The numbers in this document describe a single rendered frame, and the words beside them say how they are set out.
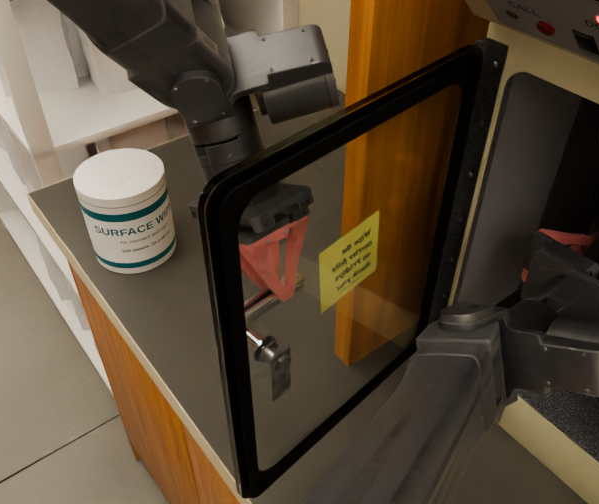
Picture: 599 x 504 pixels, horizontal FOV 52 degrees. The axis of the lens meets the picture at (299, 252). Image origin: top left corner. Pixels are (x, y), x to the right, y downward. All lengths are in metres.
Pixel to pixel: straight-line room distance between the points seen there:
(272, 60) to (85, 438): 1.62
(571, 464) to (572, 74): 0.43
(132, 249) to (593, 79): 0.66
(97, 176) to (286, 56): 0.52
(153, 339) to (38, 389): 1.26
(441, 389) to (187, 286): 0.60
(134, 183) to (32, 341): 1.41
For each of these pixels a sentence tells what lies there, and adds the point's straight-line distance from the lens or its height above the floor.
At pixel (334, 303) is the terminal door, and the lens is 0.57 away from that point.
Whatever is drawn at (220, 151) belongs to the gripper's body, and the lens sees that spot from 0.50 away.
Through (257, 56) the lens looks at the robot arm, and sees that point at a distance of 0.49.
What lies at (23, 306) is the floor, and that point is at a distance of 2.40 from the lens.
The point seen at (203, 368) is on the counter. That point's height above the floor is 0.94.
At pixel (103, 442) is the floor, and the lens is 1.96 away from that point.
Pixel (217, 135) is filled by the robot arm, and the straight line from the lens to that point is 0.50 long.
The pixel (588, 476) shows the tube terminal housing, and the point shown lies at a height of 0.98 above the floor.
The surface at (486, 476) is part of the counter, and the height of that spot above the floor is 0.94.
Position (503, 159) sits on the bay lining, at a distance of 0.65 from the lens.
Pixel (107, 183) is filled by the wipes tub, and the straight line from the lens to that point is 0.93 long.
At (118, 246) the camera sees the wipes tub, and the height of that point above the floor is 1.00.
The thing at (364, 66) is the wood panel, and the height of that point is 1.36.
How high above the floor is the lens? 1.61
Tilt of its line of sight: 42 degrees down
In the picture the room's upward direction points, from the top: straight up
